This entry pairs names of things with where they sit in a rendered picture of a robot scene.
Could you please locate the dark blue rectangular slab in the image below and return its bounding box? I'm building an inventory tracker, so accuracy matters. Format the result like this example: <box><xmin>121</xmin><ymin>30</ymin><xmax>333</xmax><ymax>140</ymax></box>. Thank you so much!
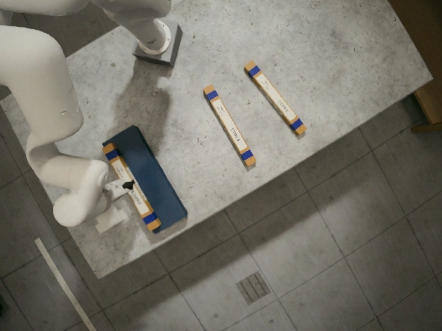
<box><xmin>102</xmin><ymin>125</ymin><xmax>188</xmax><ymax>234</ymax></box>

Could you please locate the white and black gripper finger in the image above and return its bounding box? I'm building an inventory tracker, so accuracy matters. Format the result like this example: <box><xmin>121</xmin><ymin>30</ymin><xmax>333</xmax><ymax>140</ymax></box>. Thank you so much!
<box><xmin>122</xmin><ymin>180</ymin><xmax>135</xmax><ymax>191</ymax></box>

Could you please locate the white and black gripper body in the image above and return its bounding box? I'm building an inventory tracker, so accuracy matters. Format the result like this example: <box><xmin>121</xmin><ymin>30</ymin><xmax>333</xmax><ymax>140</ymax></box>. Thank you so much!
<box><xmin>104</xmin><ymin>179</ymin><xmax>129</xmax><ymax>203</ymax></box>

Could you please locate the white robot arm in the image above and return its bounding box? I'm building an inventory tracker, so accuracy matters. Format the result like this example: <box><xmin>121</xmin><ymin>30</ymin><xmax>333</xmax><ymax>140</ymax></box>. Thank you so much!
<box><xmin>0</xmin><ymin>0</ymin><xmax>171</xmax><ymax>233</ymax></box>

